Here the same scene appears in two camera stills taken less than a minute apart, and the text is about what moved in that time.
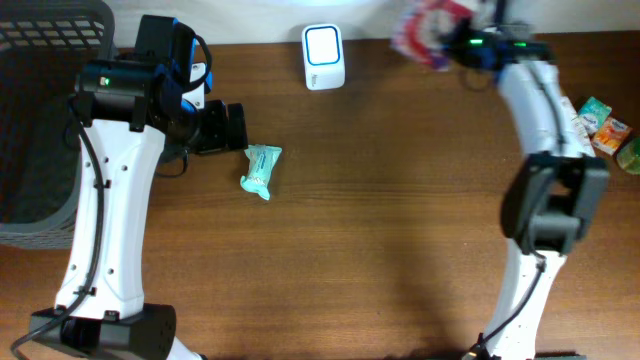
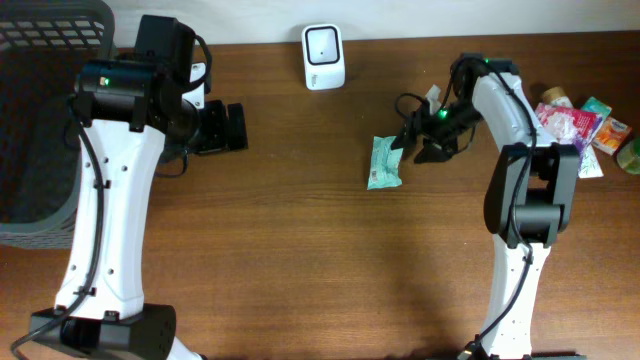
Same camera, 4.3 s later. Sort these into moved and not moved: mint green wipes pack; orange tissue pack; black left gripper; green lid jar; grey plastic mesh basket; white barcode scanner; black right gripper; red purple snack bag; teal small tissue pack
Moved: black right gripper; red purple snack bag; mint green wipes pack
Not moved: orange tissue pack; green lid jar; grey plastic mesh basket; teal small tissue pack; white barcode scanner; black left gripper
